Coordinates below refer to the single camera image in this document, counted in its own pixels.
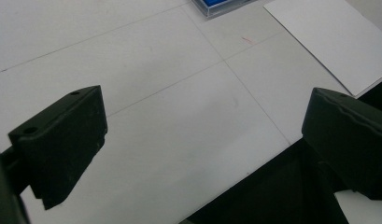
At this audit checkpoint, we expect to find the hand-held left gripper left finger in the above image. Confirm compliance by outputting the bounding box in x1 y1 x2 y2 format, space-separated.
7 85 108 211

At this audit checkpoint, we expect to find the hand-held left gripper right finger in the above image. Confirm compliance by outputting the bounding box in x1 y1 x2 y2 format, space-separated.
301 87 382 202

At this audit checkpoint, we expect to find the white paper sheet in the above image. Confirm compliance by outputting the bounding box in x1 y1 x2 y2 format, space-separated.
263 0 382 97

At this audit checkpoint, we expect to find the clear box with blue pad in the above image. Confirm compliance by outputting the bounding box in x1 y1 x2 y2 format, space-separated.
191 0 258 19

